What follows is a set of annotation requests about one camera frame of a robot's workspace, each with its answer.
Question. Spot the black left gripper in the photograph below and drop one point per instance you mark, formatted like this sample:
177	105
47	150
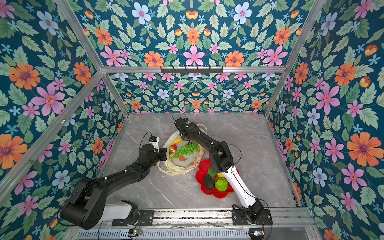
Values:
163	153

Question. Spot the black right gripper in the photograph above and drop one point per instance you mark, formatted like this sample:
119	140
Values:
181	123

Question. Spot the yellowish translucent plastic bag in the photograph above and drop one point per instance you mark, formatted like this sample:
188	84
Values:
182	165

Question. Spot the red flower-shaped plastic plate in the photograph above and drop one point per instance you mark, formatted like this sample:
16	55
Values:
202	171

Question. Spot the dark green avocado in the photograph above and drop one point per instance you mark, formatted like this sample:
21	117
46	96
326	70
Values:
212	173

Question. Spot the dark rough avocado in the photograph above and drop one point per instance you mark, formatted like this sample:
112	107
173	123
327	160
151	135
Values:
209	183

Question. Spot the light green custard apple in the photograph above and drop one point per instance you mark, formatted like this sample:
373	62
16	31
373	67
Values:
221	184

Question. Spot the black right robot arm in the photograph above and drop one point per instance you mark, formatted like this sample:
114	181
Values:
222	162

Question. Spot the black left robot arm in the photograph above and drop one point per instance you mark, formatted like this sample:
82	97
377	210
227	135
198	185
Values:
87	204

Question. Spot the yellow banana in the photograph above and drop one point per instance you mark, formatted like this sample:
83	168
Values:
177	141

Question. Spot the green grape bunch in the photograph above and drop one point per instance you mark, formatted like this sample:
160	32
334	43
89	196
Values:
186	150

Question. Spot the red fruit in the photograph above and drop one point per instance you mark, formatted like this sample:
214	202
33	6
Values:
173	149

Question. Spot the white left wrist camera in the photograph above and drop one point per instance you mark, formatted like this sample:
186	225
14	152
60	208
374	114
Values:
154	141

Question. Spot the black hook rail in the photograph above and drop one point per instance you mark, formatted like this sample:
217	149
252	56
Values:
191	70

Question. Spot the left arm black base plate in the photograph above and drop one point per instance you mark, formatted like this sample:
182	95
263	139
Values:
133	218

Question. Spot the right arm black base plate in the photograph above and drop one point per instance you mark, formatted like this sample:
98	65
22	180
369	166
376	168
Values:
240	218

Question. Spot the aluminium frame rail base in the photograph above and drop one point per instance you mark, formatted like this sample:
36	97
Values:
205	224

